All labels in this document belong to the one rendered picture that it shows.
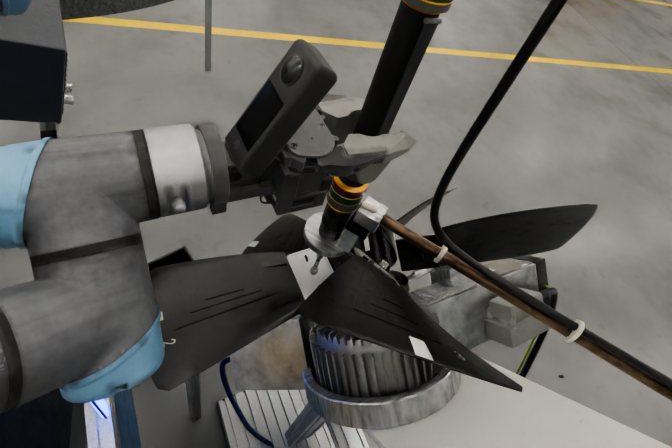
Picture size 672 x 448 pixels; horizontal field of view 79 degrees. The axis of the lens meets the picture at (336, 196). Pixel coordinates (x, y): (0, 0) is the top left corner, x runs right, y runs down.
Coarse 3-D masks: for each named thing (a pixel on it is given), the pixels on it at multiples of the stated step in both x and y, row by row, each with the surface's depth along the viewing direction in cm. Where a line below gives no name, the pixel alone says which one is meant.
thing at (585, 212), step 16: (544, 208) 57; (560, 208) 56; (576, 208) 56; (592, 208) 56; (464, 224) 63; (480, 224) 62; (496, 224) 62; (512, 224) 62; (528, 224) 62; (544, 224) 62; (560, 224) 62; (576, 224) 63; (464, 240) 67; (480, 240) 67; (496, 240) 67; (512, 240) 67; (528, 240) 68; (544, 240) 68; (560, 240) 69; (480, 256) 71; (496, 256) 71; (512, 256) 72
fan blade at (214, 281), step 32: (224, 256) 67; (256, 256) 66; (160, 288) 62; (192, 288) 62; (224, 288) 61; (256, 288) 62; (288, 288) 63; (192, 320) 58; (224, 320) 58; (256, 320) 59; (192, 352) 54; (224, 352) 55; (160, 384) 50
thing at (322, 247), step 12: (360, 204) 53; (312, 216) 58; (360, 216) 49; (372, 216) 49; (312, 228) 56; (348, 228) 51; (360, 228) 50; (372, 228) 50; (312, 240) 55; (324, 240) 56; (336, 240) 56; (348, 240) 54; (324, 252) 55; (336, 252) 55
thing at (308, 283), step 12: (300, 252) 67; (312, 252) 68; (300, 264) 66; (312, 264) 67; (324, 264) 67; (300, 276) 65; (312, 276) 65; (324, 276) 66; (300, 288) 64; (312, 288) 64
